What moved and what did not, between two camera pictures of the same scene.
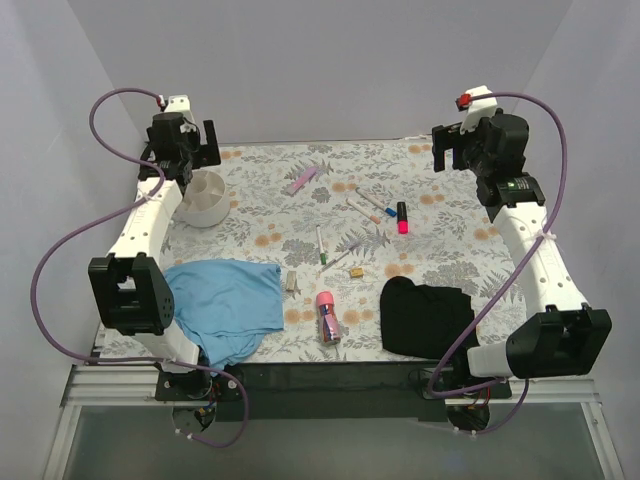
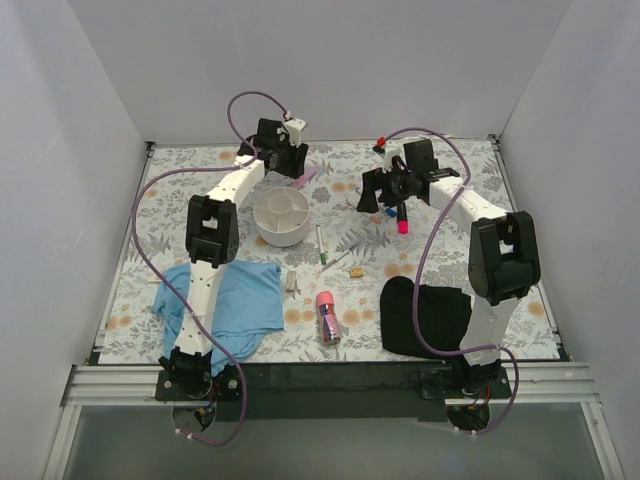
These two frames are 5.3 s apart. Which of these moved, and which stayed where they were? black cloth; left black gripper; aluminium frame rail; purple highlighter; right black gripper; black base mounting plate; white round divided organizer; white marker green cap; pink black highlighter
Moved: white round divided organizer; right black gripper; left black gripper
Stayed: pink black highlighter; black cloth; white marker green cap; aluminium frame rail; black base mounting plate; purple highlighter
